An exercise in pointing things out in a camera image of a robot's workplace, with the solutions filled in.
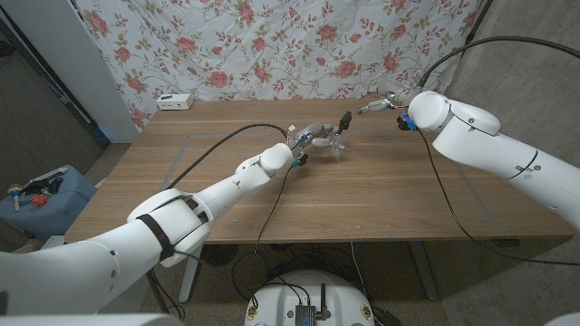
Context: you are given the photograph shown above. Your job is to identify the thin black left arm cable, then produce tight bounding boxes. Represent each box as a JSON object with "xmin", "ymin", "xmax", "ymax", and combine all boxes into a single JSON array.
[{"xmin": 251, "ymin": 165, "xmax": 295, "ymax": 273}]

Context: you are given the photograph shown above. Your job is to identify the grey floor cable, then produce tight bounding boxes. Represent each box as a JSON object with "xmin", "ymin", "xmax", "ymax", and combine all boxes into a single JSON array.
[{"xmin": 350, "ymin": 242, "xmax": 377, "ymax": 313}]

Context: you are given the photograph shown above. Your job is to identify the black toy pieces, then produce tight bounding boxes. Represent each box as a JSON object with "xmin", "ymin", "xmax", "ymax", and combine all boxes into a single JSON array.
[{"xmin": 22, "ymin": 176, "xmax": 64, "ymax": 197}]

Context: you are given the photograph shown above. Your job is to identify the black backdrop pole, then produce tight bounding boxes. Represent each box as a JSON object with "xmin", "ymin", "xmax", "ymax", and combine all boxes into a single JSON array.
[{"xmin": 460, "ymin": 0, "xmax": 495, "ymax": 46}]

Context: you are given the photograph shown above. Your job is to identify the clear plastic dispenser bottle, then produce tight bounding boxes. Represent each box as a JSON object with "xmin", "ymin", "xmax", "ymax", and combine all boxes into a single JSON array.
[{"xmin": 324, "ymin": 129, "xmax": 346, "ymax": 158}]

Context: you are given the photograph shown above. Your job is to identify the floral backdrop cloth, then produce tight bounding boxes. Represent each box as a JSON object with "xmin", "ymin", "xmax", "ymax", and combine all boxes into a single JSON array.
[{"xmin": 74, "ymin": 0, "xmax": 485, "ymax": 130}]

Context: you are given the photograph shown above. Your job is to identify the black pump head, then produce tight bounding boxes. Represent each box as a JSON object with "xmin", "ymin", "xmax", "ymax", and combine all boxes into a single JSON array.
[{"xmin": 337, "ymin": 110, "xmax": 353, "ymax": 136}]

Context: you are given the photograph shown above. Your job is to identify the black antenna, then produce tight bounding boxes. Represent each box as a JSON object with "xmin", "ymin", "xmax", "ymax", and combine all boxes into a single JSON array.
[{"xmin": 319, "ymin": 283, "xmax": 332, "ymax": 321}]

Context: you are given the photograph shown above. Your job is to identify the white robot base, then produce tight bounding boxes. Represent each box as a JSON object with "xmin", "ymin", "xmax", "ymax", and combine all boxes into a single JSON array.
[{"xmin": 243, "ymin": 270, "xmax": 376, "ymax": 326}]

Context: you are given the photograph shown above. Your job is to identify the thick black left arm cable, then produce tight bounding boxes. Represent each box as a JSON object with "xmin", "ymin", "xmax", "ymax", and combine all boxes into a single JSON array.
[{"xmin": 166, "ymin": 122, "xmax": 290, "ymax": 190}]

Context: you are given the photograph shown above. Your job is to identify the white mat with yellow print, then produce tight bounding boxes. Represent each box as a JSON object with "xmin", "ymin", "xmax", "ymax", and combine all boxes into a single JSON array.
[{"xmin": 38, "ymin": 235, "xmax": 76, "ymax": 250}]

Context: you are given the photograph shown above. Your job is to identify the grey table leg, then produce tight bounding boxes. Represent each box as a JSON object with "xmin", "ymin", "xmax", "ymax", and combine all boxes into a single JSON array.
[{"xmin": 407, "ymin": 240, "xmax": 440, "ymax": 302}]

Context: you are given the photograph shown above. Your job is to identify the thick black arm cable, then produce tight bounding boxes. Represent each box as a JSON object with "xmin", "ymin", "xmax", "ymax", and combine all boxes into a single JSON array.
[
  {"xmin": 416, "ymin": 34, "xmax": 580, "ymax": 90},
  {"xmin": 166, "ymin": 122, "xmax": 290, "ymax": 190}
]

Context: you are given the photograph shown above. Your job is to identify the white flat stick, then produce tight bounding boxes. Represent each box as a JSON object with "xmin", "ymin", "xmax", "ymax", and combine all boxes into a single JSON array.
[{"xmin": 27, "ymin": 166, "xmax": 69, "ymax": 186}]

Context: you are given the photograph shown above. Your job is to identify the blue storage box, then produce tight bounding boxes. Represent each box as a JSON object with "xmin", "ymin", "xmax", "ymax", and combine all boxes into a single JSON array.
[{"xmin": 0, "ymin": 164, "xmax": 99, "ymax": 244}]

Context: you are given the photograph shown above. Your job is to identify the black round object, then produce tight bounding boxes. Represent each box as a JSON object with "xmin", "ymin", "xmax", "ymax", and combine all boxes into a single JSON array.
[{"xmin": 203, "ymin": 244, "xmax": 239, "ymax": 268}]

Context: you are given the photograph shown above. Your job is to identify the white power strip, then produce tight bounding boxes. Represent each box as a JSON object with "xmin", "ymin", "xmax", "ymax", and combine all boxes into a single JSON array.
[{"xmin": 156, "ymin": 93, "xmax": 195, "ymax": 111}]

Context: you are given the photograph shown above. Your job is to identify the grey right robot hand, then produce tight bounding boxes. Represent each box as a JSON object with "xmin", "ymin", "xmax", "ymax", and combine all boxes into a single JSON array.
[{"xmin": 356, "ymin": 80, "xmax": 422, "ymax": 117}]

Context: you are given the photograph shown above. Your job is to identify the grey computer box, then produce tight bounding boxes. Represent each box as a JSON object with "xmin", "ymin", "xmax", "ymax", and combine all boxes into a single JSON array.
[{"xmin": 295, "ymin": 303, "xmax": 317, "ymax": 326}]

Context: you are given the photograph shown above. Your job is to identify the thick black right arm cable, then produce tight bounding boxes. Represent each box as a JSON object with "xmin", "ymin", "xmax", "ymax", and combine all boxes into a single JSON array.
[{"xmin": 416, "ymin": 34, "xmax": 580, "ymax": 90}]

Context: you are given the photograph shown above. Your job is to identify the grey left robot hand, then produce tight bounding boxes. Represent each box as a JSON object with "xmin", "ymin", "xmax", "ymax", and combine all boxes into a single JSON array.
[{"xmin": 285, "ymin": 120, "xmax": 342, "ymax": 169}]

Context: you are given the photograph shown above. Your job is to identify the white table leg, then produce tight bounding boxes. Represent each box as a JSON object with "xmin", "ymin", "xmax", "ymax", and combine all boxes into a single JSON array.
[{"xmin": 178, "ymin": 246, "xmax": 204, "ymax": 304}]

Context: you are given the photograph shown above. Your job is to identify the wooden toy mallet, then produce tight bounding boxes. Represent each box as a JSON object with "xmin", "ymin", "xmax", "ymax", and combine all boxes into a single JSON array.
[{"xmin": 7, "ymin": 183, "xmax": 24, "ymax": 213}]

